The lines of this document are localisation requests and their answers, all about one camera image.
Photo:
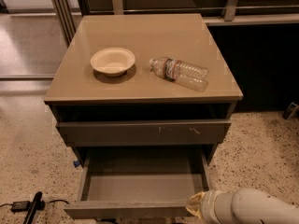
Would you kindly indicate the grey drawer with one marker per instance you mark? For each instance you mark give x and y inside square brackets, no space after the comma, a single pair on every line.
[143,133]
[139,182]

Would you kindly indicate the clear plastic water bottle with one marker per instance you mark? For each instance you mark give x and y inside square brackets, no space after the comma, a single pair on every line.
[185,74]

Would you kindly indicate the grey drawer cabinet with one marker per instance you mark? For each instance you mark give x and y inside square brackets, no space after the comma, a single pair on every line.
[79,94]

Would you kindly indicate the white paper bowl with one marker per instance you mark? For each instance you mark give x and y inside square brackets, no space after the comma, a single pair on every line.
[112,62]

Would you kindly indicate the blue tape piece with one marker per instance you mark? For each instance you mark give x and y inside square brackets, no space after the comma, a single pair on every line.
[76,164]

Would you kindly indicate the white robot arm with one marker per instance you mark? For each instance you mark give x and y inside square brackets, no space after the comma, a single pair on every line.
[245,206]

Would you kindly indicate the black power adapter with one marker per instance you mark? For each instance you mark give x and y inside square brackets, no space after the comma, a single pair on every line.
[20,206]

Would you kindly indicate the black stick device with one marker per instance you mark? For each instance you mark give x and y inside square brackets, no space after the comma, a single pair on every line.
[35,205]

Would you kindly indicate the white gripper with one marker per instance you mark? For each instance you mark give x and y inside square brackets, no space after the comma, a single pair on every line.
[206,206]

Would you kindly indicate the dark object on floor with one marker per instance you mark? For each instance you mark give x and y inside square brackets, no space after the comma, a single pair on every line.
[290,111]

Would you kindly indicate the grey top drawer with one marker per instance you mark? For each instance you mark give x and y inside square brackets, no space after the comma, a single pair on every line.
[143,133]

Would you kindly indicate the metal railing frame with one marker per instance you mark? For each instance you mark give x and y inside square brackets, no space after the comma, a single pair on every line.
[214,12]

